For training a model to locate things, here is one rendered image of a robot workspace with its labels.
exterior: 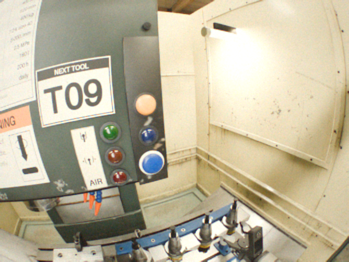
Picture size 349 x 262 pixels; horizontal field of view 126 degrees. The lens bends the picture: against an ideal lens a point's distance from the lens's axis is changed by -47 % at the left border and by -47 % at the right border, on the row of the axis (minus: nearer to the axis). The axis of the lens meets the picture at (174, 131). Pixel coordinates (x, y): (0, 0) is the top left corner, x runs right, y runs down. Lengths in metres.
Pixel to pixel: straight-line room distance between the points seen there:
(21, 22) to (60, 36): 0.08
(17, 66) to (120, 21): 0.15
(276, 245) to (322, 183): 0.47
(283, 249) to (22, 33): 1.25
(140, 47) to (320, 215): 0.96
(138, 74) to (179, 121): 1.22
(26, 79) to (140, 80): 0.15
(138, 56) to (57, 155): 0.16
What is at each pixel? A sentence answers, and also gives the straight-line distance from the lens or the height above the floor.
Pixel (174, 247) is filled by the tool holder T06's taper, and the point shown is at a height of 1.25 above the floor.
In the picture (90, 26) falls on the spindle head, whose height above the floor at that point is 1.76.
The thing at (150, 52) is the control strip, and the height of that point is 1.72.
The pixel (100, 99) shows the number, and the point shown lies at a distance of 0.20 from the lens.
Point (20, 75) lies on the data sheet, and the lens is 0.23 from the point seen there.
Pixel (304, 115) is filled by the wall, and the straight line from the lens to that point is 0.81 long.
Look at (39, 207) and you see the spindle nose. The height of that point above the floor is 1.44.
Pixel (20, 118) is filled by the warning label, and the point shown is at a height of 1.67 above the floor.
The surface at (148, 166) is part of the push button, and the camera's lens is 0.22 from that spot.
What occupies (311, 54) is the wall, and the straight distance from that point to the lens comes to 0.80.
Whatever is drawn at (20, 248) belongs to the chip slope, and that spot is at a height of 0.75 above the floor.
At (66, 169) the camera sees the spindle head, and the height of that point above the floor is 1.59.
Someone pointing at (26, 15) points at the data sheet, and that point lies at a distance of 0.26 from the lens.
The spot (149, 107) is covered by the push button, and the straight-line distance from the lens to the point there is 0.20.
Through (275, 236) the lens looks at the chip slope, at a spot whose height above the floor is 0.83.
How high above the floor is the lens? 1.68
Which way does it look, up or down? 17 degrees down
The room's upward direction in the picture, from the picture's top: 3 degrees counter-clockwise
